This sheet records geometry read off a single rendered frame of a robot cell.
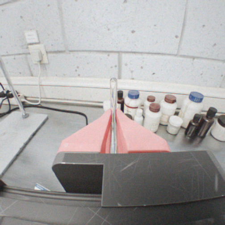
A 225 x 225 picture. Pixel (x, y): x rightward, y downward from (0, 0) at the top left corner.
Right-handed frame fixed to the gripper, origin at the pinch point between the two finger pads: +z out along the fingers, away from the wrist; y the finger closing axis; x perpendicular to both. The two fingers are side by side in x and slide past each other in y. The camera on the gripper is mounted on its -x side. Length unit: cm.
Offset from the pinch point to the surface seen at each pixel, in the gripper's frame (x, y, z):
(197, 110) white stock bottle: 15.1, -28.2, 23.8
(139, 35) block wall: -5.5, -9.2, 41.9
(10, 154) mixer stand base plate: 23.7, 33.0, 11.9
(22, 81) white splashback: 13, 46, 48
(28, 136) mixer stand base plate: 23.4, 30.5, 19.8
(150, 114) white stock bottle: 16.4, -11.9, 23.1
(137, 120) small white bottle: 19.2, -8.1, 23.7
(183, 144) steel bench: 24.3, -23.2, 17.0
